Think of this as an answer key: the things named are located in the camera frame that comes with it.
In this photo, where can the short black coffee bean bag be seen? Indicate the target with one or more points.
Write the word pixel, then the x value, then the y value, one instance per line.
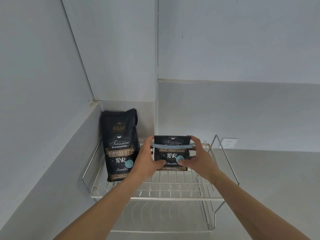
pixel 172 154

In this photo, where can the person's left forearm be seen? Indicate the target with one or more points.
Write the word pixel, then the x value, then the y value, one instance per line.
pixel 105 212

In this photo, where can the tall black coffee bean bag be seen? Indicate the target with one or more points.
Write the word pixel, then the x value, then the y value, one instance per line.
pixel 120 147

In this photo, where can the person's right forearm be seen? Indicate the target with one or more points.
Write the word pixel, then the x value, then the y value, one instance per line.
pixel 252 209

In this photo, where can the person's left thumb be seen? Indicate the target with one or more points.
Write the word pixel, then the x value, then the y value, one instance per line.
pixel 159 164

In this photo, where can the light blue bag sealing clip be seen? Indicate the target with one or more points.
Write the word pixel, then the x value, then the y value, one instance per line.
pixel 172 145

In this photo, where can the white wall socket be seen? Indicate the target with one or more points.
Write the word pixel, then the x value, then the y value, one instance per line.
pixel 229 143

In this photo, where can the person's right hand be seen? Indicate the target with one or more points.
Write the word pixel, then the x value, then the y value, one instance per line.
pixel 202 163

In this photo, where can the person's right thumb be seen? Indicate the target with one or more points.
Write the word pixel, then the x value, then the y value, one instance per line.
pixel 184 163

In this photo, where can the person's left hand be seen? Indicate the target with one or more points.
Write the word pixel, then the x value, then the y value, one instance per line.
pixel 145 163

